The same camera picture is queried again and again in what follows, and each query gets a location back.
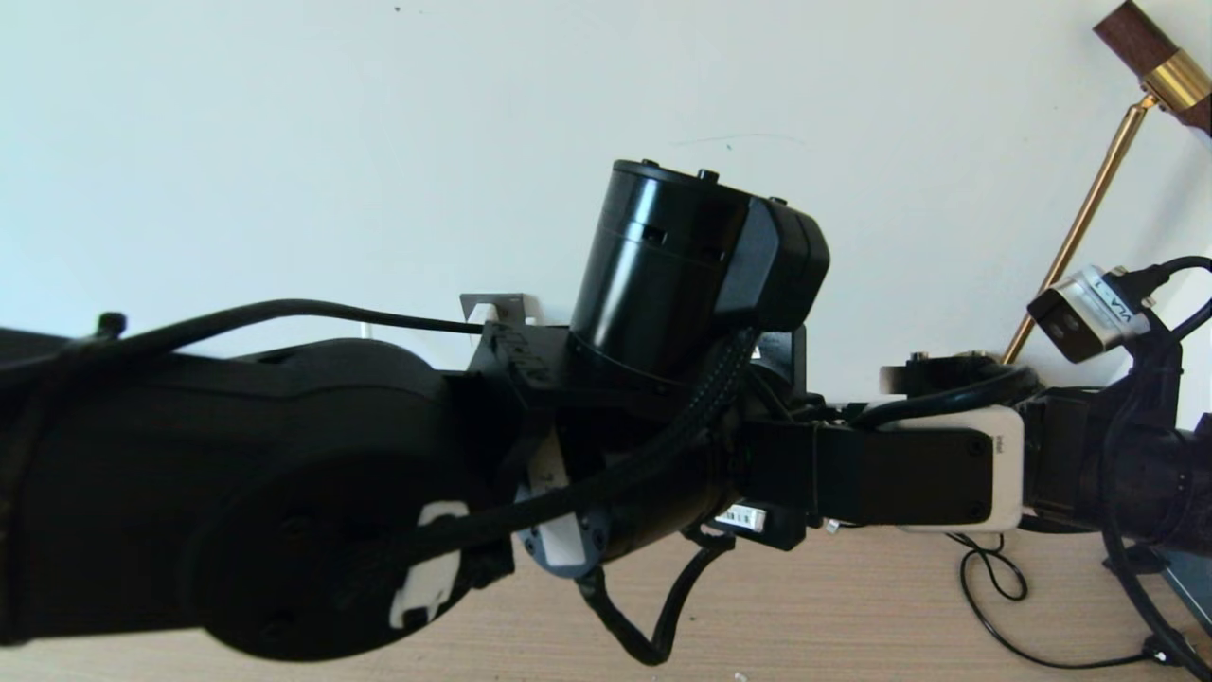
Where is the dark framed board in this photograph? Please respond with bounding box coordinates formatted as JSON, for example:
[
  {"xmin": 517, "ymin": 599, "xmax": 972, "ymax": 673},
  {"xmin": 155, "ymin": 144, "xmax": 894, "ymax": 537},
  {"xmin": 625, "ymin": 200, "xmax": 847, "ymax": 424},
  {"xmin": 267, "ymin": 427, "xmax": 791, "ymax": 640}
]
[{"xmin": 1163, "ymin": 547, "xmax": 1212, "ymax": 637}]

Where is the brass desk lamp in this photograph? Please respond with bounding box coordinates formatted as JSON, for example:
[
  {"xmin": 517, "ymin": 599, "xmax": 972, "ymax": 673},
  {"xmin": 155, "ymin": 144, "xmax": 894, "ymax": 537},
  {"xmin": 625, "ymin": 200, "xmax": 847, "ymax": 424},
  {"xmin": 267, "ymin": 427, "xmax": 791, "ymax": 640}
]
[{"xmin": 1002, "ymin": 0, "xmax": 1212, "ymax": 366}]

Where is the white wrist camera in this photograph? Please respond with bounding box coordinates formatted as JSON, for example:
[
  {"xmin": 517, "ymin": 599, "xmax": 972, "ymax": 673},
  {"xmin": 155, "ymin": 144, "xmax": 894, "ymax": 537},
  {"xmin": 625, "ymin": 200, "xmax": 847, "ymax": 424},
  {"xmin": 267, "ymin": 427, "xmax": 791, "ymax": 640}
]
[{"xmin": 822, "ymin": 405, "xmax": 1025, "ymax": 533}]

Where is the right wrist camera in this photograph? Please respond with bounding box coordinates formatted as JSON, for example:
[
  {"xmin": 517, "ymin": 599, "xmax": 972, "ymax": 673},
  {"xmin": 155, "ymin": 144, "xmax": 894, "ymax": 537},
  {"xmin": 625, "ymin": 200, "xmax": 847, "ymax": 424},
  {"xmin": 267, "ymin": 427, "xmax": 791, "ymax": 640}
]
[{"xmin": 1027, "ymin": 265, "xmax": 1154, "ymax": 366}]

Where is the black lamp power cord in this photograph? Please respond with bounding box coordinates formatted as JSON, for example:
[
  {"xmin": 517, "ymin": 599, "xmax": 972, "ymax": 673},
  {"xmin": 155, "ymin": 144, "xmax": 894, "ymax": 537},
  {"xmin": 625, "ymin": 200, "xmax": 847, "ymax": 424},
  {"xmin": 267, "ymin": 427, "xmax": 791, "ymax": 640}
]
[{"xmin": 947, "ymin": 530, "xmax": 1194, "ymax": 670}]

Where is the grey wall socket plate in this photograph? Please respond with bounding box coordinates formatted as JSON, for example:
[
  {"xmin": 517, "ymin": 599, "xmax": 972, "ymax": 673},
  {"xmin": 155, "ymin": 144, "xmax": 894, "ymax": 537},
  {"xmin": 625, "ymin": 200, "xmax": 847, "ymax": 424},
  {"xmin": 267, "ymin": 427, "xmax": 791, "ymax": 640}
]
[{"xmin": 460, "ymin": 293, "xmax": 527, "ymax": 328}]

